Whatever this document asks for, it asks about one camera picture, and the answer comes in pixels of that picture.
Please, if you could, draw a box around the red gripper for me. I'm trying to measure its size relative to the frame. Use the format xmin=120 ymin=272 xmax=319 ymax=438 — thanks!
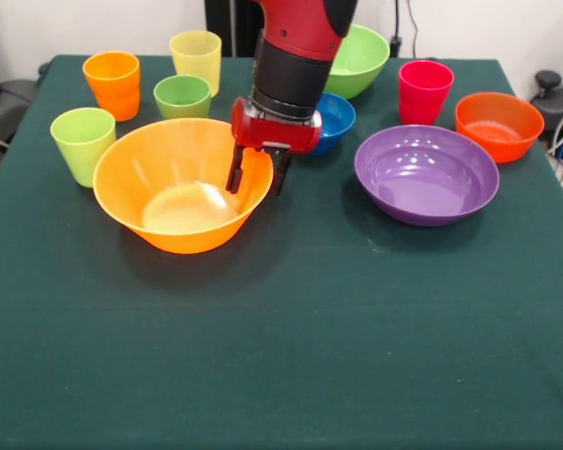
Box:
xmin=224 ymin=97 xmax=323 ymax=197

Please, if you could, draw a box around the large orange bowl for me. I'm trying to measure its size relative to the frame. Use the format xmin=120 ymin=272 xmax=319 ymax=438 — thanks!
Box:
xmin=91 ymin=117 xmax=275 ymax=255

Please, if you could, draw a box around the blue bowl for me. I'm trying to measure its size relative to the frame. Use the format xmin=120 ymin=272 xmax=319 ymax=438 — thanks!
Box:
xmin=308 ymin=92 xmax=358 ymax=158

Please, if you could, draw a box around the yellow cup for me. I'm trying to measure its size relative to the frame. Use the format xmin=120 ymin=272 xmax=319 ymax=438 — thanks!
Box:
xmin=168 ymin=29 xmax=223 ymax=98

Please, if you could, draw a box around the large light green bowl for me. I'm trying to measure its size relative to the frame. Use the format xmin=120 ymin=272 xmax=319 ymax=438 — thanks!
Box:
xmin=322 ymin=23 xmax=391 ymax=101

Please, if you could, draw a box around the orange cup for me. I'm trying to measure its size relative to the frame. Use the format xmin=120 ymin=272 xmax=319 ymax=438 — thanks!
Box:
xmin=82 ymin=50 xmax=142 ymax=123

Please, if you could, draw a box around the purple bowl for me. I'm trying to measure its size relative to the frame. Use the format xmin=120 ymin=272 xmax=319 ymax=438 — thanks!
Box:
xmin=354 ymin=124 xmax=501 ymax=228

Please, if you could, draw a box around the lime green cup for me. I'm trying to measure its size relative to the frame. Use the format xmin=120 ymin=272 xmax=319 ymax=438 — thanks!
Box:
xmin=50 ymin=106 xmax=118 ymax=189

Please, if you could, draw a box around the dark green tablecloth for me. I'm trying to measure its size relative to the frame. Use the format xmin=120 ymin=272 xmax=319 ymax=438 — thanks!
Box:
xmin=0 ymin=54 xmax=563 ymax=450

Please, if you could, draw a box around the red cup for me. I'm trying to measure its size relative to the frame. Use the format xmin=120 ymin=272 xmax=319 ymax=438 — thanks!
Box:
xmin=398 ymin=59 xmax=455 ymax=127

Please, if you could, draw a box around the small red-orange bowl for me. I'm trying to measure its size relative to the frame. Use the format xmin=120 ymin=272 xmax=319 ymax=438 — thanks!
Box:
xmin=454 ymin=91 xmax=546 ymax=165

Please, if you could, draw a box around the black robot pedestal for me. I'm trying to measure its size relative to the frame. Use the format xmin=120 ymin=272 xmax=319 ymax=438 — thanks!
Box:
xmin=205 ymin=0 xmax=264 ymax=58

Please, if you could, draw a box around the black hanging cable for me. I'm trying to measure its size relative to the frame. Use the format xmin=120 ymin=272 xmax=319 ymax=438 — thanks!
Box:
xmin=388 ymin=0 xmax=421 ymax=58

